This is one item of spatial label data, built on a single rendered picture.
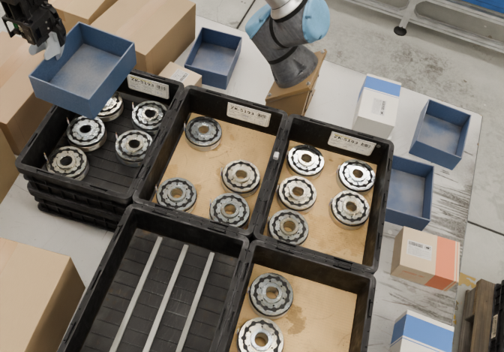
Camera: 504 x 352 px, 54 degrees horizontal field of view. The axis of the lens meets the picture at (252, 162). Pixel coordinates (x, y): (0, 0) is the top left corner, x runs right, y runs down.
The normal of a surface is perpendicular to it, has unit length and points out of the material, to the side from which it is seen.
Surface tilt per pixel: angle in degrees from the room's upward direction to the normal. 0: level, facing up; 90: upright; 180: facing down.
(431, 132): 0
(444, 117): 90
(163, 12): 0
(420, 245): 0
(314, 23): 54
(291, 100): 90
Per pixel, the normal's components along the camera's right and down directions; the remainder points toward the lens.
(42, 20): 0.92, 0.33
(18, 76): 0.11, -0.55
